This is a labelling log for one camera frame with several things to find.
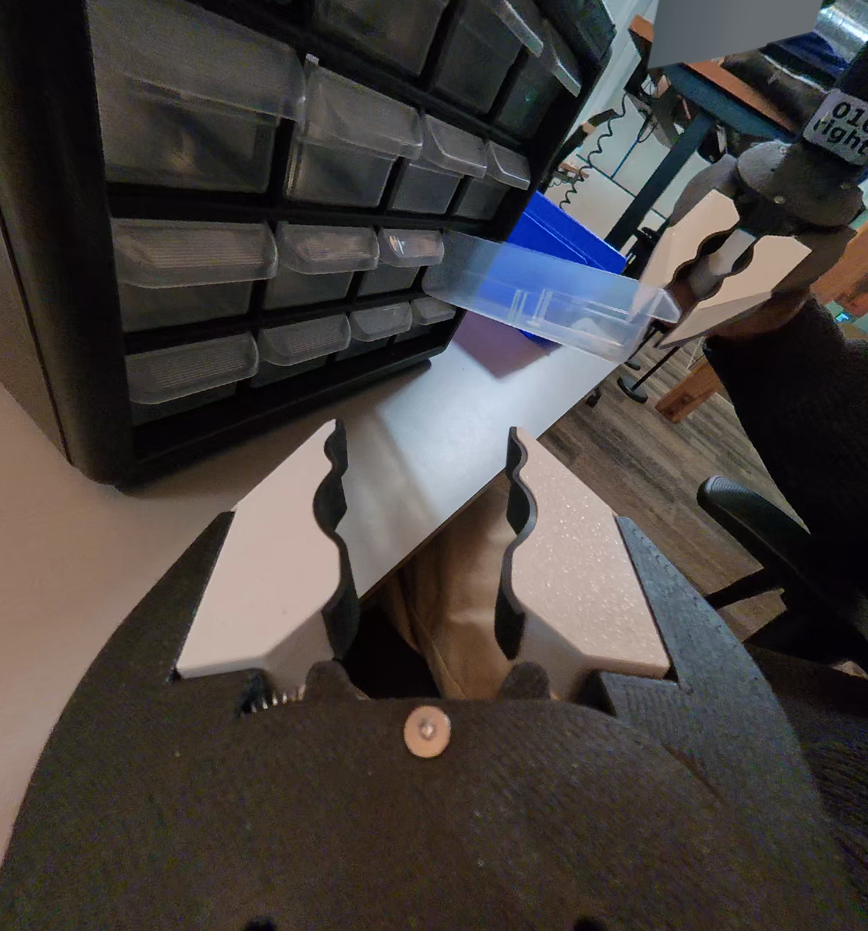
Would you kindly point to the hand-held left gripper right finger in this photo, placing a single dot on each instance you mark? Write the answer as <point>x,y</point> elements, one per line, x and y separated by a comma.
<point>587,582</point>

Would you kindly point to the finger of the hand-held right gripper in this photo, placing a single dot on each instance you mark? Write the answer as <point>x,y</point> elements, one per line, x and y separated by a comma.
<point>754,280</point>
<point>696,229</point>

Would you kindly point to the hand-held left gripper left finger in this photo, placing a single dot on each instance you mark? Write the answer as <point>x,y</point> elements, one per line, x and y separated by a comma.
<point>267,574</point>

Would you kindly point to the small clear plastic drawer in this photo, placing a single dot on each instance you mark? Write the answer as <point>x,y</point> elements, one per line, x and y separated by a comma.
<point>550,291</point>

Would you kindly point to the set of clear cabinet drawers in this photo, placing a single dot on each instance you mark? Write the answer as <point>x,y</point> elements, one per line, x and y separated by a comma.
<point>187,247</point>

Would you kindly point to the black drawer cabinet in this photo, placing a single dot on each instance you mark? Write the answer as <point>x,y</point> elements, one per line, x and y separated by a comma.
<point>34,218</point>

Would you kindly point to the grey desk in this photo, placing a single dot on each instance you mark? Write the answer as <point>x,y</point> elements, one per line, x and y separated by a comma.
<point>41,582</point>

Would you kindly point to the blue plastic bin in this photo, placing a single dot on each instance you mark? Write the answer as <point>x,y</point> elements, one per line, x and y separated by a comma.
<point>572,240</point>

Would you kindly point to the person's tan trousers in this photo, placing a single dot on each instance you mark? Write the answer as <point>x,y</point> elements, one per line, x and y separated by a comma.
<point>463,618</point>

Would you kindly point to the silver ventilation ducts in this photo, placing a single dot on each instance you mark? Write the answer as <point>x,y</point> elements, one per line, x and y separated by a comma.
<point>841,25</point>

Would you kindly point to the black office chair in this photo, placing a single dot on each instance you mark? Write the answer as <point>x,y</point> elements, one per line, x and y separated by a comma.
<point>754,524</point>

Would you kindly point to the person's dark knit sweater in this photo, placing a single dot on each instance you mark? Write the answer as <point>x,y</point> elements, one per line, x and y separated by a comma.
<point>841,771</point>

